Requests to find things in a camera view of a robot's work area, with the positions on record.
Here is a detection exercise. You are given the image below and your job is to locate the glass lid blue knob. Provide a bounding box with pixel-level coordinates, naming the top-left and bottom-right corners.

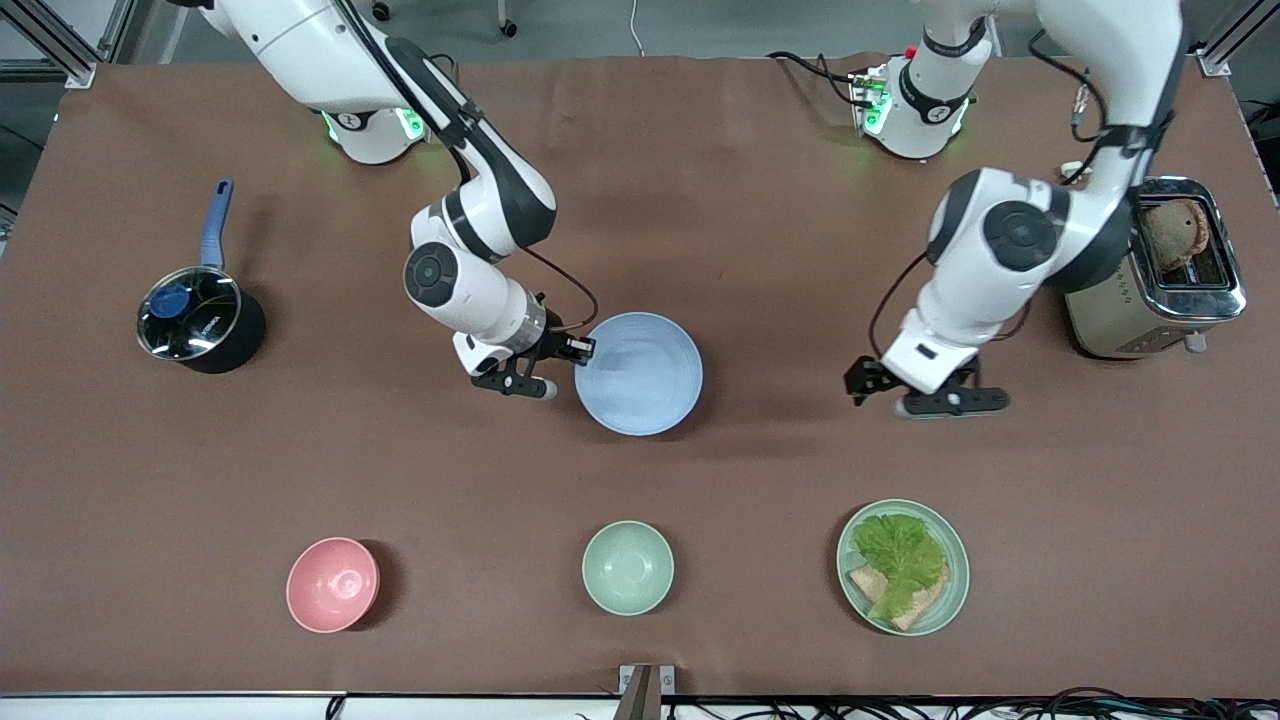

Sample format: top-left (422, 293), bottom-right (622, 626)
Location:
top-left (136, 266), bottom-right (244, 362)

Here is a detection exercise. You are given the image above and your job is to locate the green plate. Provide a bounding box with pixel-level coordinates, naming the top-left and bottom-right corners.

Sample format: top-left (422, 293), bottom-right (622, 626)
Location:
top-left (836, 498), bottom-right (971, 638)

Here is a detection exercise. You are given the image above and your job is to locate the black cable at arm base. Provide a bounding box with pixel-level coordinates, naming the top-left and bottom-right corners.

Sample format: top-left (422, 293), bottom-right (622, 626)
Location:
top-left (768, 50), bottom-right (863, 109)

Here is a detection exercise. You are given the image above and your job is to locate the pink deep bowl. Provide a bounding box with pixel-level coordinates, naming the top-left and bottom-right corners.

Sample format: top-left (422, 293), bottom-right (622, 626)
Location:
top-left (286, 537), bottom-right (381, 634)

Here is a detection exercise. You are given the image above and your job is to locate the metal bracket at table edge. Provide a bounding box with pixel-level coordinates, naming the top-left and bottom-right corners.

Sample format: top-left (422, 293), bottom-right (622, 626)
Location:
top-left (612, 664), bottom-right (677, 720)

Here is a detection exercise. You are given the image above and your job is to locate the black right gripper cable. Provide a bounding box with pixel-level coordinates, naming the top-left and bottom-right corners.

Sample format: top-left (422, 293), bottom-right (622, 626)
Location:
top-left (518, 245), bottom-right (601, 336)

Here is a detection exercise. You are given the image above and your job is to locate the bread slice on plate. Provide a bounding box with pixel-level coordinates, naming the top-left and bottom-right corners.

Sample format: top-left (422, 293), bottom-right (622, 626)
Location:
top-left (848, 560), bottom-right (953, 633)

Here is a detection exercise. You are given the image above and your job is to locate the beige chrome toaster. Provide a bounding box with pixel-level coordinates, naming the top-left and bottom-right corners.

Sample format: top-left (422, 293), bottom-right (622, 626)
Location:
top-left (1063, 176), bottom-right (1248, 361)

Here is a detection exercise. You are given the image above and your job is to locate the black saucepan blue handle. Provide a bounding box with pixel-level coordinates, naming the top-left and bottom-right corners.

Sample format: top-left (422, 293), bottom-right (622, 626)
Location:
top-left (136, 178), bottom-right (268, 376)

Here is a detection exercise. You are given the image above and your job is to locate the green lettuce leaf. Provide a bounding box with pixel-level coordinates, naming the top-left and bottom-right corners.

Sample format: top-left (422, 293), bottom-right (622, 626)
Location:
top-left (852, 513), bottom-right (947, 621)

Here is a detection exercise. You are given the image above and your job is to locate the black cable bundle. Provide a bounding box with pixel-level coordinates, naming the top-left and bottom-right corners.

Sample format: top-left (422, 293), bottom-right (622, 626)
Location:
top-left (668, 686), bottom-right (1280, 720)

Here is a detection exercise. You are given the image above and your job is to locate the brown toast in toaster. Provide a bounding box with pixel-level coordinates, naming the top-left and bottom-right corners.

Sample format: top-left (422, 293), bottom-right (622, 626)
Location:
top-left (1143, 198), bottom-right (1211, 273)

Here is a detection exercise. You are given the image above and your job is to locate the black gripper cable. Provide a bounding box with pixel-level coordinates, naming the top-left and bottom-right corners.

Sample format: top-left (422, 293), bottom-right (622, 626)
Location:
top-left (868, 252), bottom-right (931, 363)
top-left (518, 245), bottom-right (601, 336)

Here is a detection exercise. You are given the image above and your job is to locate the aluminium frame profile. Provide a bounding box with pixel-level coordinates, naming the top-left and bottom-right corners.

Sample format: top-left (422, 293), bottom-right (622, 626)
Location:
top-left (0, 0), bottom-right (136, 91)
top-left (1195, 0), bottom-right (1280, 79)

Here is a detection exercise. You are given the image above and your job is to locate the green deep bowl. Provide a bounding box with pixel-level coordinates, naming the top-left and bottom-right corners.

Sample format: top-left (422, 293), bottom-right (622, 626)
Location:
top-left (582, 520), bottom-right (675, 617)

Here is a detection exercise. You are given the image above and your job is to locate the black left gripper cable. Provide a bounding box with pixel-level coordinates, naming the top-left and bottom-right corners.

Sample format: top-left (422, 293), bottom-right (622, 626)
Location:
top-left (868, 252), bottom-right (931, 363)

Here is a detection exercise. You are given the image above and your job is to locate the blue bowl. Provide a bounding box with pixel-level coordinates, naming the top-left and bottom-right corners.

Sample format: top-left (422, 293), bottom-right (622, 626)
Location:
top-left (573, 311), bottom-right (704, 438)

